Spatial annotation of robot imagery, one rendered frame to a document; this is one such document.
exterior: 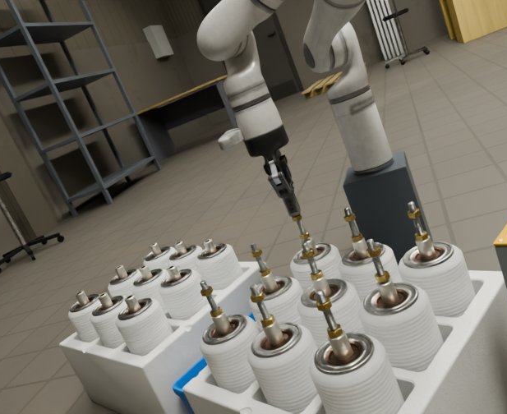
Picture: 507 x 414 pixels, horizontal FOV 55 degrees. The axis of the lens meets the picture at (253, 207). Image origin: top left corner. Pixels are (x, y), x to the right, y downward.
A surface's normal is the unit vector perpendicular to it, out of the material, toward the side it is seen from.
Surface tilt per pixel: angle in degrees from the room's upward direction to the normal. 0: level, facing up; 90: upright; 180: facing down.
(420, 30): 90
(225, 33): 91
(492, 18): 90
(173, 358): 90
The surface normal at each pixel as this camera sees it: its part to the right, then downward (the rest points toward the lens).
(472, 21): -0.20, 0.34
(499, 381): 0.66, -0.07
